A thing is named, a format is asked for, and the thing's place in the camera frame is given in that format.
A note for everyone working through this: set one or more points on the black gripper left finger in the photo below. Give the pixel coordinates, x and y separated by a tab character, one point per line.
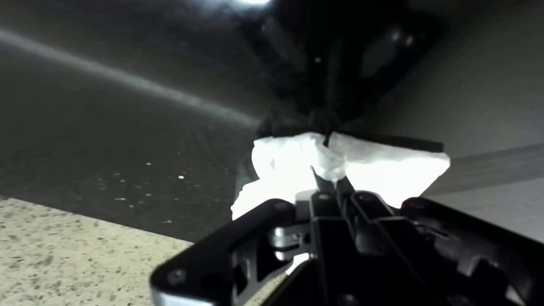
237	261

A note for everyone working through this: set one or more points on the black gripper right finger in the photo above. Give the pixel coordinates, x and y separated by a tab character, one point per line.
426	254

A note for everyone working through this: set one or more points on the white cleaning cloth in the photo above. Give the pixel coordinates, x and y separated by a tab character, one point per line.
288	167

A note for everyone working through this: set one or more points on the black stainless microwave oven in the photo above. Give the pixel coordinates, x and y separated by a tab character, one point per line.
145	111

